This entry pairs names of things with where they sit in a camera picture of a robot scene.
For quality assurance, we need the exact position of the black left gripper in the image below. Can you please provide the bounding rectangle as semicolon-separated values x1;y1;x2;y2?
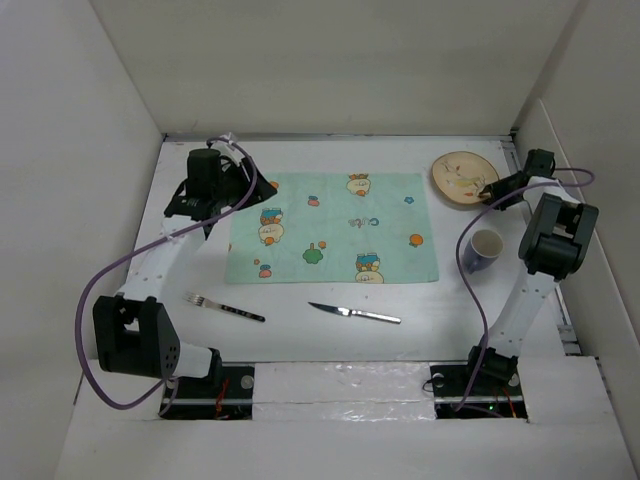
212;157;275;211

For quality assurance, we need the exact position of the round bird pattern plate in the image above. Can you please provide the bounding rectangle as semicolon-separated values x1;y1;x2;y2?
431;151;500;206

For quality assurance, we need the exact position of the purple mug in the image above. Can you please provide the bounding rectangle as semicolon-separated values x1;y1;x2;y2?
462;229;504;274

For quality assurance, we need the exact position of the green cartoon print cloth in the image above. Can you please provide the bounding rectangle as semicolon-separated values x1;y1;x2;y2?
226;173;439;284

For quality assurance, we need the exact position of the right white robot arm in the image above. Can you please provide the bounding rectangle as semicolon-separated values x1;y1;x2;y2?
462;176;599;394

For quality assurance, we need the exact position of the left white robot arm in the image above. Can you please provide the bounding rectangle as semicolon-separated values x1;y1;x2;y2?
92;148;276;397

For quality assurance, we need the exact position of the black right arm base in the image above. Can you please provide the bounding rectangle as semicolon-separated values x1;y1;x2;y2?
422;347;528;420

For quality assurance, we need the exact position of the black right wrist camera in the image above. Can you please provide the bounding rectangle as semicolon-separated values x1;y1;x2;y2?
523;149;556;178

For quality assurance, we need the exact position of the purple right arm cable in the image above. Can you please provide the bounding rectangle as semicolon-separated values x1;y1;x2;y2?
454;168;597;414

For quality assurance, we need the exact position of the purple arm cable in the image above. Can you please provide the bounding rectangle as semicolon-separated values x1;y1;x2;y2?
454;168;597;414
74;134;260;410

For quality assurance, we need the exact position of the fork with black handle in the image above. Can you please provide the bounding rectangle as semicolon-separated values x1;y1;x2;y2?
184;292;266;323

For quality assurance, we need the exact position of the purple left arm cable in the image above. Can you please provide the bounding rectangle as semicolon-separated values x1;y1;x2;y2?
74;134;260;410

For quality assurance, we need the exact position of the knife with patterned handle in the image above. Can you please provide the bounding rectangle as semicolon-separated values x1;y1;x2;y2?
309;302;402;325

